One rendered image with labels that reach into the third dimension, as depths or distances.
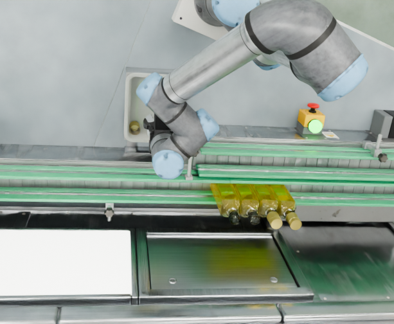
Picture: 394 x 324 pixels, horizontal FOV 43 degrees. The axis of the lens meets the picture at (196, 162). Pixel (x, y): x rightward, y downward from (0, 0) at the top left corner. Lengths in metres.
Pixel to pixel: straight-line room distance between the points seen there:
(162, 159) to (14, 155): 0.59
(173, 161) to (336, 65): 0.46
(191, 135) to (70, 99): 0.57
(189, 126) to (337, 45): 0.41
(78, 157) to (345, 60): 0.93
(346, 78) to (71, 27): 0.91
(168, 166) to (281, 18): 0.46
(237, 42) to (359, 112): 0.92
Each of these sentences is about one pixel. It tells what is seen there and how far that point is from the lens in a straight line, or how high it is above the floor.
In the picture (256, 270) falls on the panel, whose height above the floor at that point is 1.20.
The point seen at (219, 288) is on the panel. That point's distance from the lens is 1.39.
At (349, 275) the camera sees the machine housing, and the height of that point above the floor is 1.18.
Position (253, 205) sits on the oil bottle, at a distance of 1.50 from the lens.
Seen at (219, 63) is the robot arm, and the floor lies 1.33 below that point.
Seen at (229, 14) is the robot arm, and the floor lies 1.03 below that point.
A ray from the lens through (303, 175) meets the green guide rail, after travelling 1.66.
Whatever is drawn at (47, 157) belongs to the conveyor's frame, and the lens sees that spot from 1.65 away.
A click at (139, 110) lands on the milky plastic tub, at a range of 1.67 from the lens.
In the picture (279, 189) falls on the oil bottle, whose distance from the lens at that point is 1.61.
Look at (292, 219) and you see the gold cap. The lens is 1.48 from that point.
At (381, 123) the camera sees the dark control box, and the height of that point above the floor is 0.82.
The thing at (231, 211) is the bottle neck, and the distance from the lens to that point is 1.46.
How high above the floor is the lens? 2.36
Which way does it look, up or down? 65 degrees down
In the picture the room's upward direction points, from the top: 161 degrees clockwise
